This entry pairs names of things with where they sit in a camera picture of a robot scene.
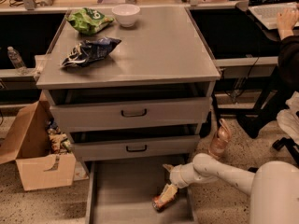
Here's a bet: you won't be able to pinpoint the blue chip bag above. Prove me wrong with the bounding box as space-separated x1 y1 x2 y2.
62 37 121 67

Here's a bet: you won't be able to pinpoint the top drawer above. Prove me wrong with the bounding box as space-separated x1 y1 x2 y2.
50 97 210 133

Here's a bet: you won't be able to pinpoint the grey drawer cabinet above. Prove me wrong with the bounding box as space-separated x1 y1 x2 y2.
36 6 221 166

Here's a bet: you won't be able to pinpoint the middle drawer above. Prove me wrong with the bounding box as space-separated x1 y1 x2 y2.
72 135 199 161

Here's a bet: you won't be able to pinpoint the white bowl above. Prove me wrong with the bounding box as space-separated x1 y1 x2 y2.
112 4 140 27

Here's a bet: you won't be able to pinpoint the bottom drawer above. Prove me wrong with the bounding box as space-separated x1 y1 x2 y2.
85 155 197 224

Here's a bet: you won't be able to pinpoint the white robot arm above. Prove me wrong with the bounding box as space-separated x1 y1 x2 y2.
153 153 299 224

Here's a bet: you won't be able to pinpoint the person in black clothes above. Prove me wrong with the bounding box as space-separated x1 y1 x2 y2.
236 35 299 139

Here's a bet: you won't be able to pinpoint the person's hand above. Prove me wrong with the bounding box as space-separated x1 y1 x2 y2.
277 8 299 40

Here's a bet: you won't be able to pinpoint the drawer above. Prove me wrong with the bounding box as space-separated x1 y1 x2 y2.
72 135 199 161
50 97 210 133
85 155 197 224

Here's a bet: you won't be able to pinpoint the green chip bag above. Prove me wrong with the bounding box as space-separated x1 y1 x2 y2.
67 7 114 35

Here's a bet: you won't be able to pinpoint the cardboard box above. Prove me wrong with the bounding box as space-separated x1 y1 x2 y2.
0 94 76 191

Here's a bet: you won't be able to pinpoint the laptop computer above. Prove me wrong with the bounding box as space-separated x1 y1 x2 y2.
248 0 299 30

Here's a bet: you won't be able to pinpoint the black office chair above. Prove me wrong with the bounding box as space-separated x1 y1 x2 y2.
247 136 299 175

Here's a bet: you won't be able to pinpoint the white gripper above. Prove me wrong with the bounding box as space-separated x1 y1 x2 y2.
159 163 196 203

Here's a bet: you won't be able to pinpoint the clear water bottle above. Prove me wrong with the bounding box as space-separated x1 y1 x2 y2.
7 47 28 76

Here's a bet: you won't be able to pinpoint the snack packets in box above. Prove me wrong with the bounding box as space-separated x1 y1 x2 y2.
46 119 72 154

